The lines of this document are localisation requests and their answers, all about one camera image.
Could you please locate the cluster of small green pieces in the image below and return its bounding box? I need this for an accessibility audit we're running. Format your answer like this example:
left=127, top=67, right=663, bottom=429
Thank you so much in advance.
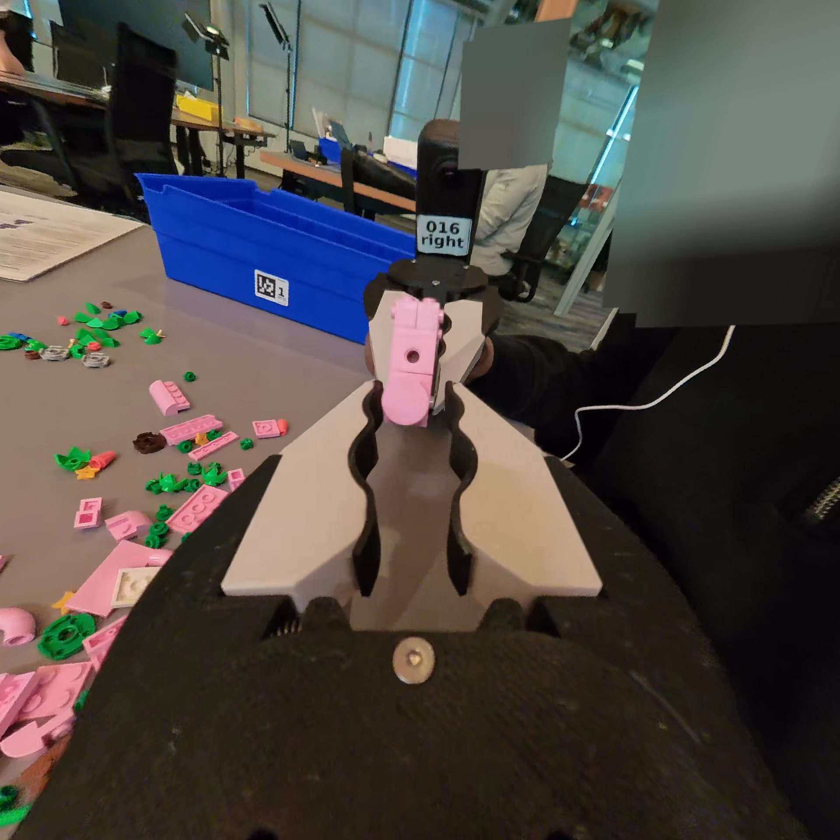
left=0, top=301, right=166, bottom=370

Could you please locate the person's right forearm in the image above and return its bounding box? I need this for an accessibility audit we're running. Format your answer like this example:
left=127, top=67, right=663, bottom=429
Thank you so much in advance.
left=469, top=333, right=632, bottom=462

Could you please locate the blue plastic bin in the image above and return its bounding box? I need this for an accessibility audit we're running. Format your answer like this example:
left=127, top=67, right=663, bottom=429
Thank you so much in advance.
left=134, top=171, right=421, bottom=343

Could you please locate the pink and brown brick model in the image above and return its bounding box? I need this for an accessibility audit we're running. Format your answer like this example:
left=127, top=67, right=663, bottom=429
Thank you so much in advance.
left=381, top=293, right=454, bottom=431

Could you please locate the white cable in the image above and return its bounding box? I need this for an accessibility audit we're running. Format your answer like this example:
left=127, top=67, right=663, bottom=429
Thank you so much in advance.
left=561, top=325, right=736, bottom=464

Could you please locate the printed paper sheet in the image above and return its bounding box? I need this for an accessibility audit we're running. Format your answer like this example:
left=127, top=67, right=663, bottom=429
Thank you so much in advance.
left=0, top=189, right=147, bottom=284

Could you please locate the black office chair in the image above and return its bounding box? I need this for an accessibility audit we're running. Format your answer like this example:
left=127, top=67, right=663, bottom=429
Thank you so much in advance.
left=64, top=22, right=179, bottom=219

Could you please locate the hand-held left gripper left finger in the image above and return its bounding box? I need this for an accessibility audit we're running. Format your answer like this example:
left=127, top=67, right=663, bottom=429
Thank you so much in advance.
left=221, top=381, right=385, bottom=614

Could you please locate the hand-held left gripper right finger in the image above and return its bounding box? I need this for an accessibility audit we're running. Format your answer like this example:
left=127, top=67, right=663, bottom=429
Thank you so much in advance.
left=445, top=379, right=603, bottom=618

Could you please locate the black monitor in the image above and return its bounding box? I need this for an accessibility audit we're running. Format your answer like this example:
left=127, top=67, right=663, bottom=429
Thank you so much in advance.
left=59, top=0, right=215, bottom=93

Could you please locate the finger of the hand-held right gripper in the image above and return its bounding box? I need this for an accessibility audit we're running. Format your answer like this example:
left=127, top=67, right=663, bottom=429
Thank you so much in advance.
left=366, top=295, right=401, bottom=383
left=435, top=298, right=490, bottom=386

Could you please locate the pile of pink toy bricks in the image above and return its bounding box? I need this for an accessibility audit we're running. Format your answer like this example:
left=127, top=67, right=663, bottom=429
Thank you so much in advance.
left=0, top=371, right=291, bottom=829

